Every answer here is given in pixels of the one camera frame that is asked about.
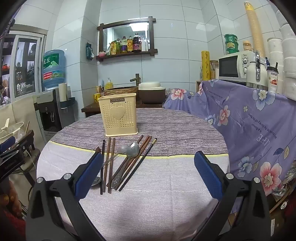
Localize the brown wooden chopstick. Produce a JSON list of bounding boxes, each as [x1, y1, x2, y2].
[[102, 137, 111, 193], [107, 138, 116, 194]]

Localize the dark black chopstick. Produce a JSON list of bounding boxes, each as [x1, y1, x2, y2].
[[100, 139, 106, 195]]

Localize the reddish brown chopstick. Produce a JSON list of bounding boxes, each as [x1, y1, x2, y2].
[[110, 136, 152, 190], [114, 136, 152, 190], [106, 157, 130, 189]]

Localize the black chopstick yellow band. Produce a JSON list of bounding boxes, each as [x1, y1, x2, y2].
[[119, 138, 158, 192]]

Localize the water dispenser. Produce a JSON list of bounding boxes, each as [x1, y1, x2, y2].
[[37, 88, 75, 141]]

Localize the blue water jug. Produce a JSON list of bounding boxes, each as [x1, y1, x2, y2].
[[42, 49, 66, 90]]

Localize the purple floral cloth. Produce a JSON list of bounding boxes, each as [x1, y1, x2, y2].
[[164, 80, 295, 196]]

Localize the dark wooden counter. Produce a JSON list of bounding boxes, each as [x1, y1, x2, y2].
[[81, 101, 163, 117]]

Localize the yellow mug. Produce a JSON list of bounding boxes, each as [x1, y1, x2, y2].
[[93, 93, 101, 103]]

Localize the cream plastic utensil holder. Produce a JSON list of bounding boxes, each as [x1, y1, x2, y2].
[[98, 93, 138, 137]]

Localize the yellow soap bottle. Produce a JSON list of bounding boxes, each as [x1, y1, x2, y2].
[[105, 78, 113, 90]]

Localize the green hanging packet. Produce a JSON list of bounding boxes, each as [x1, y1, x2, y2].
[[86, 43, 95, 61]]

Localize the woven basket sink basin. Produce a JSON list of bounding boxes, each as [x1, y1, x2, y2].
[[103, 86, 138, 96]]

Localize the wooden faucet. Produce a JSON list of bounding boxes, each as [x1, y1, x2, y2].
[[129, 73, 141, 86]]

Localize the milk tea cup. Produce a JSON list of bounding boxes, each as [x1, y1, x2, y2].
[[267, 63, 278, 93]]

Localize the white microwave oven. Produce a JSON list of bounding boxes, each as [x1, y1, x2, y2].
[[219, 50, 255, 82]]

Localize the white brown rice cooker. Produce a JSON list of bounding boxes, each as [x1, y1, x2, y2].
[[138, 82, 166, 104]]

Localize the yellow roll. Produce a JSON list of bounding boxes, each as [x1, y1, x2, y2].
[[201, 51, 211, 81]]

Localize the dark soy sauce bottle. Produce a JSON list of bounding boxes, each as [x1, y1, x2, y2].
[[132, 33, 142, 52]]

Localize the wooden framed mirror shelf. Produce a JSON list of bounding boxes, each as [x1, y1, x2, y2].
[[96, 16, 158, 62]]

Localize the white bowl stack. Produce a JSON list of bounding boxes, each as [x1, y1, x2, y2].
[[267, 23, 296, 100]]

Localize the stack of paper cups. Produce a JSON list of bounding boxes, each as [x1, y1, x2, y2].
[[244, 1, 266, 58]]

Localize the green instant noodle cups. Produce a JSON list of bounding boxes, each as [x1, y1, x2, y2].
[[224, 34, 239, 54]]

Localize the white kettle chrome handle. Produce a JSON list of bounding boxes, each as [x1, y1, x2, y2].
[[246, 50, 268, 90]]

